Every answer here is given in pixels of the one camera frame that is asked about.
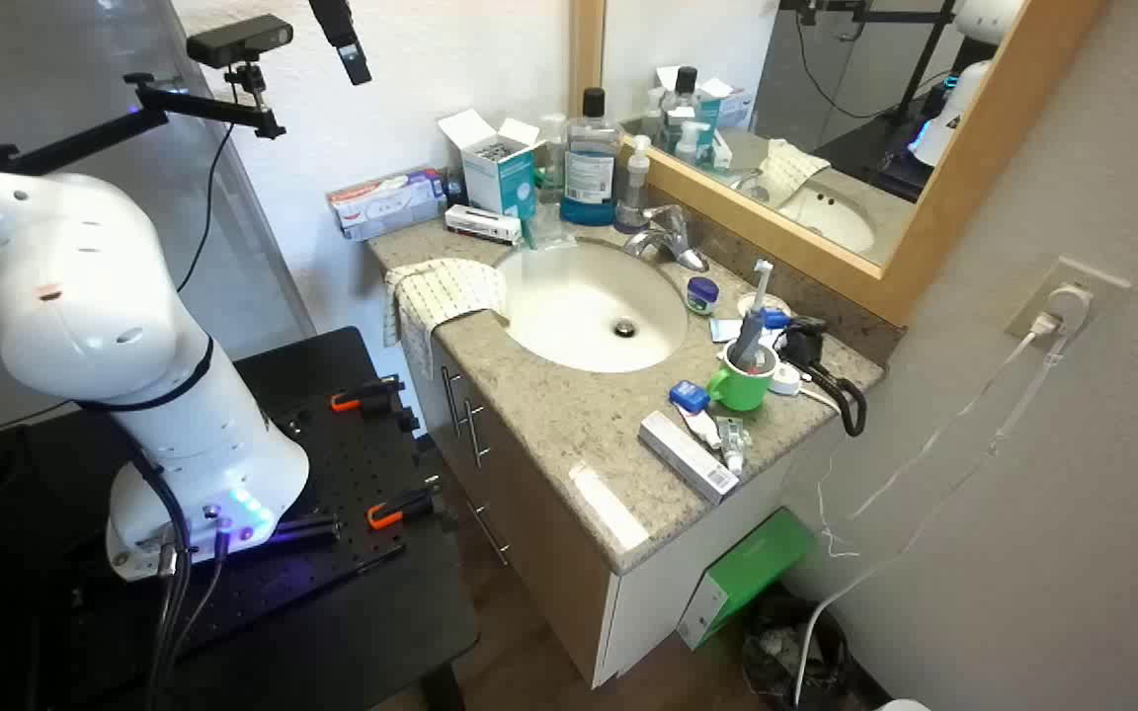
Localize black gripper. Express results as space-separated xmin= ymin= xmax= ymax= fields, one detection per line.
xmin=308 ymin=0 xmax=374 ymax=92

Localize chrome sink faucet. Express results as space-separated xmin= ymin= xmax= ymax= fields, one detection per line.
xmin=623 ymin=200 xmax=710 ymax=275

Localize tissue box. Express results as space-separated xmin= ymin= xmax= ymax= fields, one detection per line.
xmin=325 ymin=166 xmax=452 ymax=245

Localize small white carton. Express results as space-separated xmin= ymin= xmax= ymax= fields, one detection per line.
xmin=441 ymin=200 xmax=524 ymax=250

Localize clear pump bottle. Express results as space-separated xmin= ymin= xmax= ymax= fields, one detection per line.
xmin=535 ymin=109 xmax=573 ymax=200

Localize white striped hand towel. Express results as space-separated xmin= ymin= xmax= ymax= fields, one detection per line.
xmin=382 ymin=255 xmax=508 ymax=397

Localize blue mouthwash bottle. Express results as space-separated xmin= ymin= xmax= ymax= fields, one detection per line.
xmin=558 ymin=84 xmax=623 ymax=230

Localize small white pump bottle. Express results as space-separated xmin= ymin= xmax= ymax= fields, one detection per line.
xmin=611 ymin=130 xmax=657 ymax=235

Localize white oval sink basin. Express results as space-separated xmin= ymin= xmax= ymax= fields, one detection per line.
xmin=493 ymin=235 xmax=689 ymax=375

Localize orange black clamp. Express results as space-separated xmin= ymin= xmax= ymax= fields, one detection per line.
xmin=365 ymin=476 xmax=448 ymax=537
xmin=329 ymin=375 xmax=422 ymax=430

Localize granite top vanity cabinet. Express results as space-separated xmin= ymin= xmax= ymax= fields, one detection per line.
xmin=368 ymin=213 xmax=889 ymax=692

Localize small blue jar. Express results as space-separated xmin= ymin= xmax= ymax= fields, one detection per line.
xmin=685 ymin=272 xmax=724 ymax=321

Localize blue floss container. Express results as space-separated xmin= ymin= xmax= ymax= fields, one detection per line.
xmin=669 ymin=379 xmax=717 ymax=415

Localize blue white electric toothbrush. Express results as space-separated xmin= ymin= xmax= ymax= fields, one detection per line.
xmin=724 ymin=255 xmax=781 ymax=375

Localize green plastic cup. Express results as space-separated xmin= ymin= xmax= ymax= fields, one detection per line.
xmin=707 ymin=353 xmax=777 ymax=417

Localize flat white bar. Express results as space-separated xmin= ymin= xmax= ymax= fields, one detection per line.
xmin=565 ymin=461 xmax=651 ymax=551

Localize long white toothpaste box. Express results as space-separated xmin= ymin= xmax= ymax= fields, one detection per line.
xmin=638 ymin=405 xmax=743 ymax=503

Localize white toothpaste tube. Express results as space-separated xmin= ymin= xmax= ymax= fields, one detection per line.
xmin=681 ymin=397 xmax=751 ymax=476

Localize black robot table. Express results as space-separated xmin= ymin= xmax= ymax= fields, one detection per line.
xmin=0 ymin=322 xmax=483 ymax=711

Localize green white cardboard box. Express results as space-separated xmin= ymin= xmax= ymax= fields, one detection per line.
xmin=676 ymin=504 xmax=821 ymax=653

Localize black trash bin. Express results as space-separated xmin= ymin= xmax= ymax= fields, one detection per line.
xmin=740 ymin=584 xmax=889 ymax=711

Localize black external camera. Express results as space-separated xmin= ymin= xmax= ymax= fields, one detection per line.
xmin=187 ymin=13 xmax=295 ymax=67

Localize black camera cable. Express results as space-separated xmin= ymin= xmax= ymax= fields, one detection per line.
xmin=171 ymin=121 xmax=236 ymax=296

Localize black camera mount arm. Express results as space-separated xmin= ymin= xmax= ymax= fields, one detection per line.
xmin=0 ymin=63 xmax=290 ymax=174

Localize gray base cable bundle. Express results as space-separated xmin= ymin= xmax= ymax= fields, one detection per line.
xmin=140 ymin=459 xmax=236 ymax=711

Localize wood framed wall mirror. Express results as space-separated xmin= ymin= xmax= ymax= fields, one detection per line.
xmin=565 ymin=0 xmax=1113 ymax=326

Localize white power cable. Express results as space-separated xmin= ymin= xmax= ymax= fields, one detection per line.
xmin=792 ymin=308 xmax=1085 ymax=708

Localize white wall outlet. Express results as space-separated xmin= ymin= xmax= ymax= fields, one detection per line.
xmin=1004 ymin=253 xmax=1134 ymax=353

